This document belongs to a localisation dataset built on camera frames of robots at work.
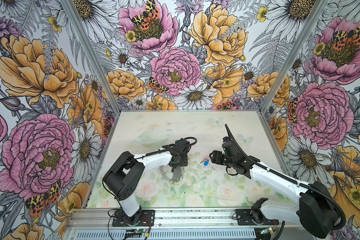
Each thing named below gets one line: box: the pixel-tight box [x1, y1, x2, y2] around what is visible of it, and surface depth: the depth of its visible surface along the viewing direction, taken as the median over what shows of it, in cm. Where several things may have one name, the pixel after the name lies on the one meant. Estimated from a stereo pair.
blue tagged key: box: [200, 156, 210, 166], surface depth 96 cm
